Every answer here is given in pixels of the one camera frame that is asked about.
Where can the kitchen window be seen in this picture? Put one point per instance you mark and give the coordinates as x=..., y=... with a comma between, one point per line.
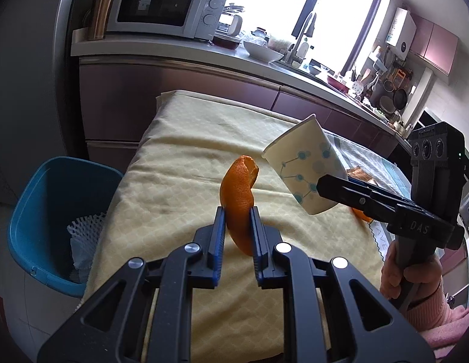
x=276, y=0

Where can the orange peel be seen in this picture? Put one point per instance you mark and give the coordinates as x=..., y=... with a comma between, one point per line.
x=361, y=215
x=238, y=196

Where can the person's right forearm pink sleeve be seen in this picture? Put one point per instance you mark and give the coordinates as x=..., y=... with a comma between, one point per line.
x=446, y=325

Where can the brown kitchen counter cabinet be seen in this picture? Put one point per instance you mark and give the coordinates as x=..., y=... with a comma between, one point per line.
x=143, y=98

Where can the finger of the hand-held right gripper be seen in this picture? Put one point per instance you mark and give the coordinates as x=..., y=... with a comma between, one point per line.
x=389, y=196
x=351, y=198

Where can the white slotted utensil holder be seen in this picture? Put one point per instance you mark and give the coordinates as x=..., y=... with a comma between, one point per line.
x=358, y=87

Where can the white foam net sleeve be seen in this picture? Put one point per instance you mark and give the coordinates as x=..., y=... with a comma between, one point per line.
x=87, y=227

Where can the yellow patterned tablecloth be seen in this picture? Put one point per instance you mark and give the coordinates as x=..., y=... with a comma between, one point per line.
x=174, y=158

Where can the white microwave oven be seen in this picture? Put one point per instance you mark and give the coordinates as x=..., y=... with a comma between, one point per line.
x=158, y=5

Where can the grey refrigerator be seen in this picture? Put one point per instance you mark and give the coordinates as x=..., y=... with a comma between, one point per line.
x=26, y=83

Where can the glass jug with lid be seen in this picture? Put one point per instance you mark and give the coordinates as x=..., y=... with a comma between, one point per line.
x=230, y=20

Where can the blue plastic waste bin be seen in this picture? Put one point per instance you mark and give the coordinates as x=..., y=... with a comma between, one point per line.
x=41, y=196

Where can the white water heater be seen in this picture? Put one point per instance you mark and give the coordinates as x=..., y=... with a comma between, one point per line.
x=400, y=34

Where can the person's right hand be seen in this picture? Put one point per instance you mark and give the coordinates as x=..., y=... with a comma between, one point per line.
x=419, y=279

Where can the dark red bowl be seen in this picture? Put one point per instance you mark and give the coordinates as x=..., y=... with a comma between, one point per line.
x=226, y=41

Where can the white paper cup blue print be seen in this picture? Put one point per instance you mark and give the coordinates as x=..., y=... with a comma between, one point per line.
x=306, y=158

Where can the black frying pan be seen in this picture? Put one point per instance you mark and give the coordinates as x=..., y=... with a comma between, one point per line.
x=400, y=98

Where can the golden snack wrapper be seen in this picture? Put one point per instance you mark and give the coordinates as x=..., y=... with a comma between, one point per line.
x=361, y=176

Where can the copper thermos tumbler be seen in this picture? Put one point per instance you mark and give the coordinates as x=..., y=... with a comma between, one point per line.
x=100, y=11

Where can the metal kitchen faucet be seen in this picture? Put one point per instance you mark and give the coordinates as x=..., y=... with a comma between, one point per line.
x=300, y=37

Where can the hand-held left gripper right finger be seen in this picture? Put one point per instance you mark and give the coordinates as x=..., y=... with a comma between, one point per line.
x=257, y=245

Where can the brown wall cabinet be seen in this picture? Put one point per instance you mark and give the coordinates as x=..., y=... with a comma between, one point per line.
x=434, y=45

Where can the white ceramic bowl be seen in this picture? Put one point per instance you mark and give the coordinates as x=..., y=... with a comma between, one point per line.
x=262, y=51

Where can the orange grater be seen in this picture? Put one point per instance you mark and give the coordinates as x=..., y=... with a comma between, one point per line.
x=398, y=77

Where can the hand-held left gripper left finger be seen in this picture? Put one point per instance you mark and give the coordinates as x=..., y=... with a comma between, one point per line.
x=219, y=242

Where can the white tissue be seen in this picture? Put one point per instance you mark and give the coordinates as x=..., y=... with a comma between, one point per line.
x=81, y=261

